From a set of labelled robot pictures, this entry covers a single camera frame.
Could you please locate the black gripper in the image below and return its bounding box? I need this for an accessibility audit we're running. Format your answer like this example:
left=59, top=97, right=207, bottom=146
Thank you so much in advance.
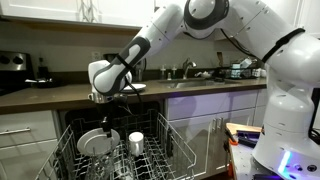
left=96, top=94, right=128, bottom=138

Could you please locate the white ceramic plate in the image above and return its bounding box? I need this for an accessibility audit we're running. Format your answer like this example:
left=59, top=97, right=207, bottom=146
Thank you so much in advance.
left=77, top=128, right=120, bottom=156

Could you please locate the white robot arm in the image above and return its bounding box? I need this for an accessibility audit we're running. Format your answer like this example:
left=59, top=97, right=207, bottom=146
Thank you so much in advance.
left=90, top=0, right=320, bottom=168

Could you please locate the stack of white plates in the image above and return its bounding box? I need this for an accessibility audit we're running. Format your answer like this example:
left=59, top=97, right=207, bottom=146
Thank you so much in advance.
left=123, top=83, right=146, bottom=93

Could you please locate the white ceramic mug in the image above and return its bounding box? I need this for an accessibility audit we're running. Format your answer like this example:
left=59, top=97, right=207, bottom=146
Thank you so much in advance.
left=129, top=132, right=144, bottom=157

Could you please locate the clear drinking glass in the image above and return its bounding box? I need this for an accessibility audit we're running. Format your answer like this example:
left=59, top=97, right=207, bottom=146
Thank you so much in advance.
left=88, top=155, right=113, bottom=180

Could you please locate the stainless kitchen sink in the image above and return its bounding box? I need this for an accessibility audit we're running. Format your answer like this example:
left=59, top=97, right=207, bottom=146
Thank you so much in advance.
left=160, top=79, right=234, bottom=89

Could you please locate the grey cabinet drawer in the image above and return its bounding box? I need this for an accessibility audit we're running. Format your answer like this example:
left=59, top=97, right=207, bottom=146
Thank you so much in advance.
left=0, top=110, right=57, bottom=147

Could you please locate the grey cabinet door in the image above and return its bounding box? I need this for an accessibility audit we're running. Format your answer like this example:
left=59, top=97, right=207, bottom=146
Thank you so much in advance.
left=166, top=90, right=258, bottom=179

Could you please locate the chrome kitchen faucet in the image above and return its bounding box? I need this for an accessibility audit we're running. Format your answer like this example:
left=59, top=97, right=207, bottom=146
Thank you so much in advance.
left=182, top=58, right=197, bottom=79

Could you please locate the black dish rack on counter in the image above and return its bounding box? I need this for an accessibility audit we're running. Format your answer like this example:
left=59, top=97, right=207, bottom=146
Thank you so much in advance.
left=217, top=59, right=262, bottom=80

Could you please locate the metal wire dishwasher rack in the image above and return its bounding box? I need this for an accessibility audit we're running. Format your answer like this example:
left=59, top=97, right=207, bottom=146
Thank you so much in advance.
left=35, top=110, right=196, bottom=180

